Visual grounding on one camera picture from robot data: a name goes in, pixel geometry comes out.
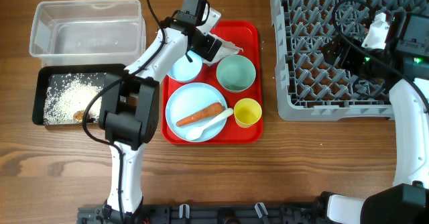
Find brown food scrap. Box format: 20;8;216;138
73;110;84;123

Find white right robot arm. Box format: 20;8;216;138
322;12;428;223

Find clear plastic bin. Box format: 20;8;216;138
29;0;146;66

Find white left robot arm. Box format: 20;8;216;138
98;0;222;223

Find white rice pile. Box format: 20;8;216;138
43;72;106;125

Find light blue plate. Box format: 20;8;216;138
164;82;227;142

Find yellow plastic cup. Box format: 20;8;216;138
233;98;262;128

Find white paper napkin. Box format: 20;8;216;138
202;33;243;66

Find grey dishwasher rack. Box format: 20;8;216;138
270;0;428;121

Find white plastic spoon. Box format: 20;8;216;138
186;108;233;141

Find red plastic tray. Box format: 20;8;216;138
160;20;263;145

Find black waste tray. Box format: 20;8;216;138
32;64;125;125

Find mint green bowl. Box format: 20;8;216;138
216;55;256;93

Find light blue small bowl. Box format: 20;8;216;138
168;51;202;83

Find orange carrot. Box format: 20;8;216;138
176;103;224;127

